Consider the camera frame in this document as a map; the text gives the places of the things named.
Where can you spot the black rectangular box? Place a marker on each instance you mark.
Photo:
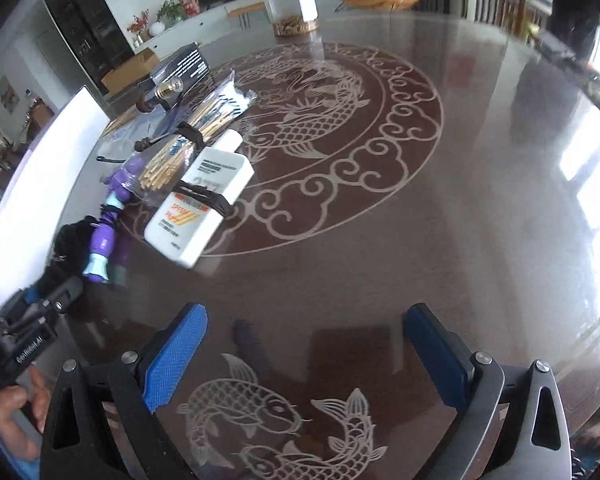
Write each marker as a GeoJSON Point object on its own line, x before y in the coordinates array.
{"type": "Point", "coordinates": [189, 64]}

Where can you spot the wooden dining chair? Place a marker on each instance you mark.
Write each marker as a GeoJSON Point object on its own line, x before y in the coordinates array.
{"type": "Point", "coordinates": [508, 15]}

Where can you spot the cardboard box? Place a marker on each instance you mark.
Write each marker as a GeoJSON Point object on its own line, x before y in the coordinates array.
{"type": "Point", "coordinates": [130, 71]}

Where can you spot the clear plastic case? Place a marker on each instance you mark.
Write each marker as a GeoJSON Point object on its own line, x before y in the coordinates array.
{"type": "Point", "coordinates": [156, 123]}

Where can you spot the wooden bench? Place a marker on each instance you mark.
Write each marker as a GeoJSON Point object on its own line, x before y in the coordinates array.
{"type": "Point", "coordinates": [243, 13]}

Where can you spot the thin frame eyeglasses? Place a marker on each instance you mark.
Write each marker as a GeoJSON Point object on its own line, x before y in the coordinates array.
{"type": "Point", "coordinates": [117, 149]}

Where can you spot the white tv cabinet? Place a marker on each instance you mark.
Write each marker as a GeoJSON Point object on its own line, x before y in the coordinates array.
{"type": "Point", "coordinates": [203, 28]}

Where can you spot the black folded cloth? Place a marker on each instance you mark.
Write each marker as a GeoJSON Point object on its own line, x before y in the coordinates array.
{"type": "Point", "coordinates": [71, 249]}

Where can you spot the black display cabinet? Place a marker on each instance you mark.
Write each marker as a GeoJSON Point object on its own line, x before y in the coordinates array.
{"type": "Point", "coordinates": [93, 36]}

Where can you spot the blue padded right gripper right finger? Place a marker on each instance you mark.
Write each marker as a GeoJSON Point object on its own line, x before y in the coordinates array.
{"type": "Point", "coordinates": [444, 355]}

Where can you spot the white storage bin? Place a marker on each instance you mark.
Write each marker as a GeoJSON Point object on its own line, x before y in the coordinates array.
{"type": "Point", "coordinates": [35, 198]}

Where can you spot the person in dark clothes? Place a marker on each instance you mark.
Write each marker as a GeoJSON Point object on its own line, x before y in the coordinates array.
{"type": "Point", "coordinates": [575, 24]}

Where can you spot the small gold perfume bottle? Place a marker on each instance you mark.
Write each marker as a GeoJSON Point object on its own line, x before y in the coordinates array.
{"type": "Point", "coordinates": [163, 95]}

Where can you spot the clear cylindrical jar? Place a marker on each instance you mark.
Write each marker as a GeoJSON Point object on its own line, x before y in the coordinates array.
{"type": "Point", "coordinates": [292, 18]}

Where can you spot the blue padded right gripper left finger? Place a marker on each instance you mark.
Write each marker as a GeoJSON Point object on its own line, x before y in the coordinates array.
{"type": "Point", "coordinates": [168, 353]}

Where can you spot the purple toy figure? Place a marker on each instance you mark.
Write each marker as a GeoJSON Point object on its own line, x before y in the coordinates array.
{"type": "Point", "coordinates": [105, 233]}

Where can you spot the white sunscreen bottle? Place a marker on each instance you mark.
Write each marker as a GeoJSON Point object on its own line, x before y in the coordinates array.
{"type": "Point", "coordinates": [205, 196]}

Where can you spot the red flowers in vase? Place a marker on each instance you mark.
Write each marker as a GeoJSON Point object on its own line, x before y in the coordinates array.
{"type": "Point", "coordinates": [138, 28]}

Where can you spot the bagged wooden sticks bundle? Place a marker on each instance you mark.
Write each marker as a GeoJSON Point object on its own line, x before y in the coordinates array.
{"type": "Point", "coordinates": [200, 129]}

